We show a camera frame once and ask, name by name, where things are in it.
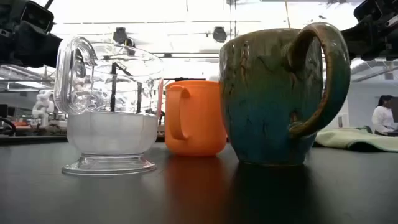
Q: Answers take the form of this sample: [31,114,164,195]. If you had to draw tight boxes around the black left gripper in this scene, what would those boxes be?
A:
[0,20,63,68]

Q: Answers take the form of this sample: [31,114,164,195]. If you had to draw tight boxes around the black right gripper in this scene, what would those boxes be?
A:
[340,14,398,62]

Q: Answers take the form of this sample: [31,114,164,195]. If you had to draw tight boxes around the clear plastic cup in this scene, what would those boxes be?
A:
[53,36,165,177]

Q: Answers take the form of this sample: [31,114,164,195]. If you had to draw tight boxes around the orange plastic mug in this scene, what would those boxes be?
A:
[164,80,228,157]

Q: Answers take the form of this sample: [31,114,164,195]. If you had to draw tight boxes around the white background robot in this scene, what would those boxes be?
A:
[32,89,56,128]

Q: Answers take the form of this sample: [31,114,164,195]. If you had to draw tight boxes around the person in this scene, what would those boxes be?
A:
[371,95,398,137]

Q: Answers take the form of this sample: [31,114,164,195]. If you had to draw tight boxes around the black round fixture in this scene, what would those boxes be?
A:
[212,26,228,44]
[112,27,129,44]

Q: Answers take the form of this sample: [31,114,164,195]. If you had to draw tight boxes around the light green cloth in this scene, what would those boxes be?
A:
[315,126,398,153]

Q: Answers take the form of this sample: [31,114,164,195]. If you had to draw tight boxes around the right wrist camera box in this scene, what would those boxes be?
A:
[353,0,384,22]

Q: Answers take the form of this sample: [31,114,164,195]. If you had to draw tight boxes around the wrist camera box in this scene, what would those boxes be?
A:
[19,0,55,33]
[353,0,384,22]

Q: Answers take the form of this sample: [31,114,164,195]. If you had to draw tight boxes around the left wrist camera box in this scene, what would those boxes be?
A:
[19,0,55,33]

